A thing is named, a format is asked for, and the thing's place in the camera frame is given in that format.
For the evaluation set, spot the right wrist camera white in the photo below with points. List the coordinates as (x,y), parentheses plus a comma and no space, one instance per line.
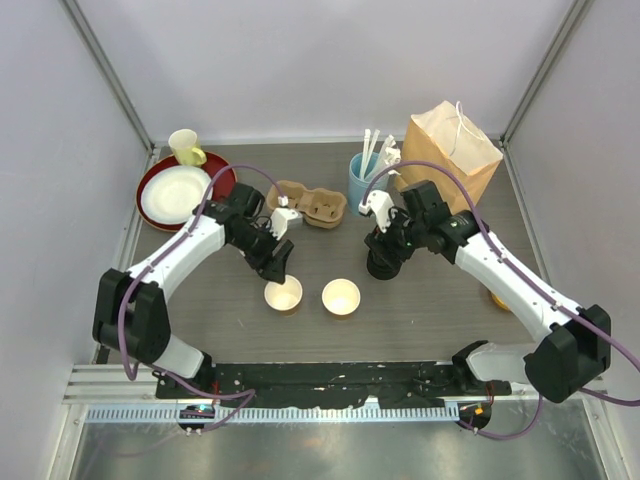
(378,204)

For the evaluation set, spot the aluminium front rail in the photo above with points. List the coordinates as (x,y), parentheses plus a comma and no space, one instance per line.
(111,398)

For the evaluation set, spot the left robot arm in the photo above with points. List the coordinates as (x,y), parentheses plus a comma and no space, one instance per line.
(131,314)

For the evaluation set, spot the white paper plate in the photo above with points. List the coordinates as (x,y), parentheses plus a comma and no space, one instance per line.
(171,195)

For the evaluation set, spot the paper cup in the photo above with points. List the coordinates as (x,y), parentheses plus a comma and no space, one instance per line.
(341,297)
(284,298)

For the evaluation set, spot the blue straw holder cup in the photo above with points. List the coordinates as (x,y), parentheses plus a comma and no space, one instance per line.
(357,186)

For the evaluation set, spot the orange bowl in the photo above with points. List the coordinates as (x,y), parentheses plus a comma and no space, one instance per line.
(499,302)

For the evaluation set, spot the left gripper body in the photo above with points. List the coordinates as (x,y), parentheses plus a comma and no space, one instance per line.
(254,243)

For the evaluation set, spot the stack of black lids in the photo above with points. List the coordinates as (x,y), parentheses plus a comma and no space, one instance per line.
(379,269)

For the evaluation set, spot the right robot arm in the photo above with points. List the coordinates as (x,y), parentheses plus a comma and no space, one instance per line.
(565,354)

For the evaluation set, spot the cardboard cup carrier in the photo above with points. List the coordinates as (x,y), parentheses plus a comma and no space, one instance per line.
(319,207)

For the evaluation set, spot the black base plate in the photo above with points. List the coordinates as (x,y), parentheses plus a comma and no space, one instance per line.
(342,385)

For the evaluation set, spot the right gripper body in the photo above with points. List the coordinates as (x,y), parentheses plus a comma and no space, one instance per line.
(403,236)

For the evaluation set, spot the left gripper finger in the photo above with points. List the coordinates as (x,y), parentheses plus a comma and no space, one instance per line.
(280,259)
(269,270)

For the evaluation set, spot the yellow mug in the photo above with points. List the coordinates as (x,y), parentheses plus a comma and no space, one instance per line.
(185,146)

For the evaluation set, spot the brown paper bag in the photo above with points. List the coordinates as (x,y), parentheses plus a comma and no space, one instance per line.
(444,146)

